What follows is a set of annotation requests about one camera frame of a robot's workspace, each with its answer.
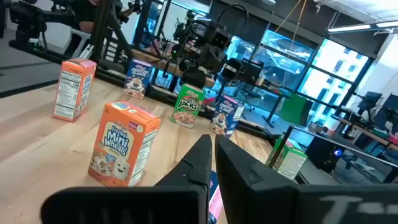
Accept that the black computer tower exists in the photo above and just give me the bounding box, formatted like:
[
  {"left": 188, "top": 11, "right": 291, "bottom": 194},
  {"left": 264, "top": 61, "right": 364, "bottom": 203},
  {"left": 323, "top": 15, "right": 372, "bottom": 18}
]
[{"left": 306, "top": 135, "right": 343, "bottom": 174}]

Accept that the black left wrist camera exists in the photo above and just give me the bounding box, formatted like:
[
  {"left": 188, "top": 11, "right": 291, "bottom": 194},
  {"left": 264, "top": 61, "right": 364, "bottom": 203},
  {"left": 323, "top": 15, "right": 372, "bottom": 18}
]
[{"left": 212, "top": 30, "right": 233, "bottom": 50}]

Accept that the orange Mini Wheats cereal box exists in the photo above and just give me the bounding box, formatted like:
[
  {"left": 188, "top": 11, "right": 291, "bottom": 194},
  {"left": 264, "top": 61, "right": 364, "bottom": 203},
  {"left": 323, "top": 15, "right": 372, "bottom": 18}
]
[
  {"left": 52, "top": 58, "right": 98, "bottom": 123},
  {"left": 88, "top": 100, "right": 162, "bottom": 188}
]

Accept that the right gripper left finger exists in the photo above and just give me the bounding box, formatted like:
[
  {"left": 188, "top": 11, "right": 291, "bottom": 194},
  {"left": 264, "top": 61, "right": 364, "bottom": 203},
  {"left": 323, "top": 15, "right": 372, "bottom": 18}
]
[{"left": 40, "top": 134, "right": 213, "bottom": 224}]

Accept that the person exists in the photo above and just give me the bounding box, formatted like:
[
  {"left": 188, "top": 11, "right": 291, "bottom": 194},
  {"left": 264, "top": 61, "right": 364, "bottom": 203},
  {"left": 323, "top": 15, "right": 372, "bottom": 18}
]
[{"left": 63, "top": 0, "right": 102, "bottom": 57}]

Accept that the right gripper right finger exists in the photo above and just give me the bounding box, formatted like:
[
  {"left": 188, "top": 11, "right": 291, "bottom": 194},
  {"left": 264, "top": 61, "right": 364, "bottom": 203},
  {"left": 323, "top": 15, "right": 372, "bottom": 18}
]
[{"left": 215, "top": 134, "right": 398, "bottom": 224}]

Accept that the white chair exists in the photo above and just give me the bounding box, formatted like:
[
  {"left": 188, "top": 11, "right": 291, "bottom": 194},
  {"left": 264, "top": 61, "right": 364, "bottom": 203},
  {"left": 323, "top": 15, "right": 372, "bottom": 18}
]
[{"left": 63, "top": 27, "right": 94, "bottom": 60}]

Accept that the green Apple Jacks cereal box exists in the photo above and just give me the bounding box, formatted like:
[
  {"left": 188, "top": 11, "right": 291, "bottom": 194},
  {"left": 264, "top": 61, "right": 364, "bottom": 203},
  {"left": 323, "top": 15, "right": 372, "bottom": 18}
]
[
  {"left": 170, "top": 83, "right": 206, "bottom": 129},
  {"left": 265, "top": 136, "right": 308, "bottom": 181}
]

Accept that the green board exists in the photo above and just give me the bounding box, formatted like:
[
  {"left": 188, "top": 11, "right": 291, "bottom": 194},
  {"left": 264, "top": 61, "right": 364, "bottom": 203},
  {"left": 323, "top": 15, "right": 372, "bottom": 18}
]
[{"left": 279, "top": 92, "right": 313, "bottom": 126}]

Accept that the ceiling light strip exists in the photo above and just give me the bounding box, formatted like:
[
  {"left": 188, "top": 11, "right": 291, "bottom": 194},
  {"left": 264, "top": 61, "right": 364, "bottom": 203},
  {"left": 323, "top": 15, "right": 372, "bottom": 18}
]
[{"left": 326, "top": 20, "right": 398, "bottom": 34}]

